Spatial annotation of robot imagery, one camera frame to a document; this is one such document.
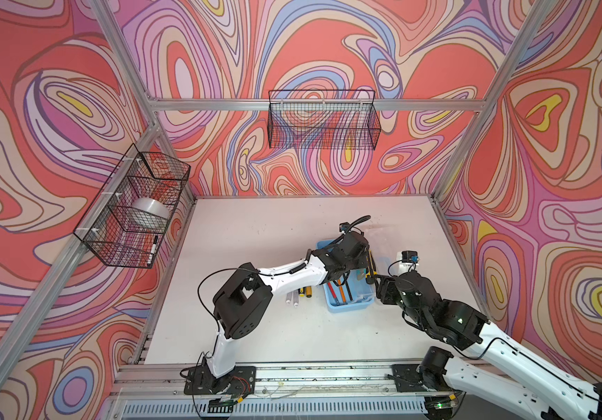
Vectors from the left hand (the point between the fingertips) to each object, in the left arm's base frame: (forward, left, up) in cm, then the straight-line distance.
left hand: (370, 254), depth 85 cm
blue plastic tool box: (-8, +6, -13) cm, 16 cm away
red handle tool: (-8, +12, -13) cm, 19 cm away
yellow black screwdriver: (-8, +21, -11) cm, 25 cm away
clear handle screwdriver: (-9, +26, -13) cm, 30 cm away
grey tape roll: (+2, +65, +19) cm, 68 cm away
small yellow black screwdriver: (-8, +23, -11) cm, 27 cm away
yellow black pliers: (-5, 0, -5) cm, 6 cm away
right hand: (-12, -1, +3) cm, 13 cm away
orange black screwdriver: (-9, +8, -14) cm, 18 cm away
